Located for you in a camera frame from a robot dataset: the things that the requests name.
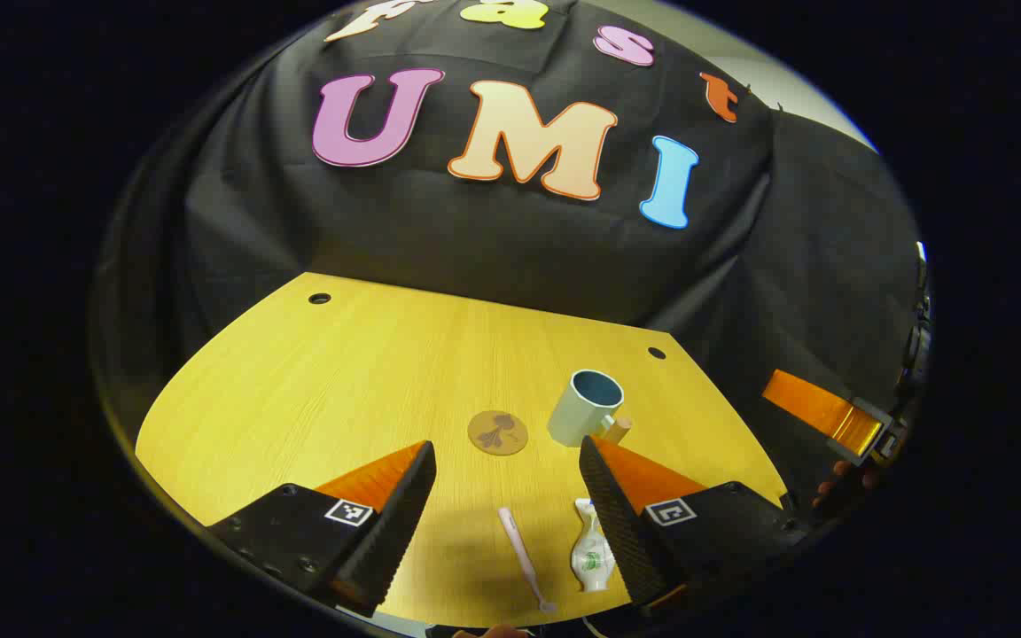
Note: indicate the round wooden coaster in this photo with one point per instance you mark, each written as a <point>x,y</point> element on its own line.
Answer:
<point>497,432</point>

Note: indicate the white toothpaste tube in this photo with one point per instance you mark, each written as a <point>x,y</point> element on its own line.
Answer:
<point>590,554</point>

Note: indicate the black backdrop cloth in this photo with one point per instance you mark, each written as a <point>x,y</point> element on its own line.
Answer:
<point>493,239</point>

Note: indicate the pink toothbrush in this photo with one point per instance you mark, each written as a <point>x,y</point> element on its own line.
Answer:
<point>521,554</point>

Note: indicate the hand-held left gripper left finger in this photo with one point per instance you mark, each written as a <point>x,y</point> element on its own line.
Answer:
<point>386,532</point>

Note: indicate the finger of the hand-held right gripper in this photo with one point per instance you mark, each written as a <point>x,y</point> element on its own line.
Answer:
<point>816,409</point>

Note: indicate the yellow wooden desktop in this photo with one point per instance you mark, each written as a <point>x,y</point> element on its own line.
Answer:
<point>351,390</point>

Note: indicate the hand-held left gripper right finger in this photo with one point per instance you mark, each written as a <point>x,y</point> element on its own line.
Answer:
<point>621,523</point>

